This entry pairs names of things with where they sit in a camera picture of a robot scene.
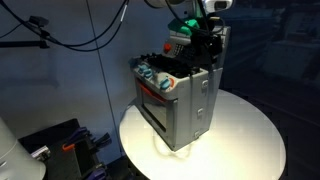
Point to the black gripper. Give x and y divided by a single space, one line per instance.
205 45

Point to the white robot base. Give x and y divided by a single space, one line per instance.
16 156

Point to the orange round stove button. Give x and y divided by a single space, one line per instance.
167 47

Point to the grey toy stove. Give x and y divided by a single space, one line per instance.
186 110

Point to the blue lever stove knob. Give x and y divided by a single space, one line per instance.
148 73
143 68

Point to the orange clamp trigger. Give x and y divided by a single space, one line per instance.
68 146

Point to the black equipment case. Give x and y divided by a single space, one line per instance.
63 163

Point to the black stand bar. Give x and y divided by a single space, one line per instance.
20 44

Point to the teal camera mount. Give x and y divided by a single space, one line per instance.
183 26

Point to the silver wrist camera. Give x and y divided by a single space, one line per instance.
220 4

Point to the black camera on stand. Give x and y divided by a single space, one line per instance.
38 23

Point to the silver metal bracket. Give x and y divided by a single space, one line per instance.
40 153

